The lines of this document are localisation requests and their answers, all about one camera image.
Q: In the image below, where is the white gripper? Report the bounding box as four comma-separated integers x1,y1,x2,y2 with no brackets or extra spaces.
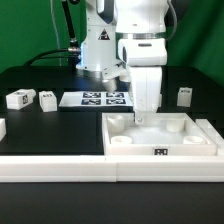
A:
129,67,162,125

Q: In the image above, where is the white square table top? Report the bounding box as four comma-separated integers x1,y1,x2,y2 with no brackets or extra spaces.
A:
102,113,218,156

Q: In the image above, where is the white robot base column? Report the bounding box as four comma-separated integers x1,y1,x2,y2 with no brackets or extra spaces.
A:
77,0,127,79

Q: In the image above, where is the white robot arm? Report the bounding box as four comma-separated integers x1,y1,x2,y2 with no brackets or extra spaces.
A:
81,0,173,124

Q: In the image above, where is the white left fence piece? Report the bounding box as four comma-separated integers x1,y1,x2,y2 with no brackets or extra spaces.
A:
0,118,6,141

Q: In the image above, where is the white marker base plate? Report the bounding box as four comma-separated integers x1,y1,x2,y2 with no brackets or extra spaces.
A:
59,91,133,107

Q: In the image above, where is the white right fence rail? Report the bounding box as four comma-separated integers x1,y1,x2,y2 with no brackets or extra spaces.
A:
196,119,224,149

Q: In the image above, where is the black cable bundle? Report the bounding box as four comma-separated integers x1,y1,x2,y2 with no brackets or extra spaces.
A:
22,0,83,68

